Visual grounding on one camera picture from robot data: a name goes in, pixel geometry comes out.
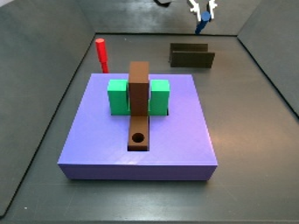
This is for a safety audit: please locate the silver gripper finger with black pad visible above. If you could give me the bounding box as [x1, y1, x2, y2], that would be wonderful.
[209, 0, 218, 20]

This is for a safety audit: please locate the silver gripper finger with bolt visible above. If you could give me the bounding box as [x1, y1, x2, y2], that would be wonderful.
[189, 0, 202, 20]

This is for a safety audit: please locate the blue peg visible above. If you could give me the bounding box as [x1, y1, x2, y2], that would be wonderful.
[195, 11, 211, 35]

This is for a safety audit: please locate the black angled fixture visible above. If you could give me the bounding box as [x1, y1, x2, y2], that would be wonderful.
[170, 43, 215, 68]

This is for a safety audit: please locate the brown slotted bar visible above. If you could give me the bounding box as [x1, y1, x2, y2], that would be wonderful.
[127, 61, 150, 151]

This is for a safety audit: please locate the red peg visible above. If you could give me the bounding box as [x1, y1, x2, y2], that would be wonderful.
[96, 38, 108, 74]

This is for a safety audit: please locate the right green block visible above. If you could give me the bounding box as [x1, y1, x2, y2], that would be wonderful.
[150, 80, 171, 116]

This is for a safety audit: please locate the green block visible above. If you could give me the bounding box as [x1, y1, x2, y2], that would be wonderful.
[150, 80, 171, 116]
[107, 80, 130, 116]

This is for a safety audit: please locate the left green block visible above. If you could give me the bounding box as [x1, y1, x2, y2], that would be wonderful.
[107, 80, 130, 116]

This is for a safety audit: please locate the purple base block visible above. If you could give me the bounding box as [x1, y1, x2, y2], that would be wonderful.
[59, 73, 218, 180]

